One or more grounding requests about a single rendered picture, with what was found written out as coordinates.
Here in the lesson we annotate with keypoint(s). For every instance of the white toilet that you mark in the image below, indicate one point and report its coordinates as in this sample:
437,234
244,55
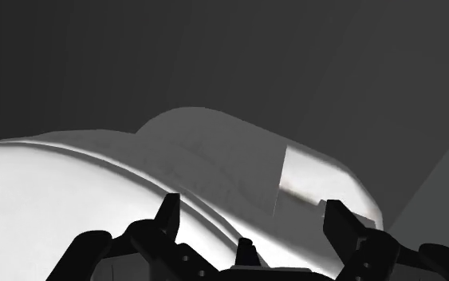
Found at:
53,194

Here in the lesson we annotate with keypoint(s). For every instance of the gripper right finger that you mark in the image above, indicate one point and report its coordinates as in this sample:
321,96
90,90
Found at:
368,253

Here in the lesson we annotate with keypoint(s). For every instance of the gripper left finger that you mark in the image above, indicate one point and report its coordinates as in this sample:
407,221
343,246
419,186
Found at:
152,241

